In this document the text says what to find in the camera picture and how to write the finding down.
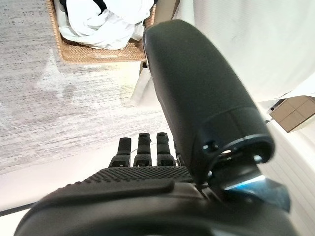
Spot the brown wooden nightstand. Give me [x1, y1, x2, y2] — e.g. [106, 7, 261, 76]
[269, 95, 315, 133]

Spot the black garment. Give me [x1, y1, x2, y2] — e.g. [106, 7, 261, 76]
[59, 0, 110, 17]

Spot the grey woven rug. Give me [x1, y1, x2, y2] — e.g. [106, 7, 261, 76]
[0, 0, 173, 173]

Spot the brown bed frame base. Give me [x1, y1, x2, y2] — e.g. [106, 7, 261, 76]
[145, 0, 183, 28]

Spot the brown wicker basket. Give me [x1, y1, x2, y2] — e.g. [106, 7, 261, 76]
[46, 0, 157, 65]

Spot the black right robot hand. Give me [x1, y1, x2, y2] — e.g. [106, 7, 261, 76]
[13, 19, 300, 236]

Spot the white garment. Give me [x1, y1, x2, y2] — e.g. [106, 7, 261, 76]
[65, 0, 155, 34]

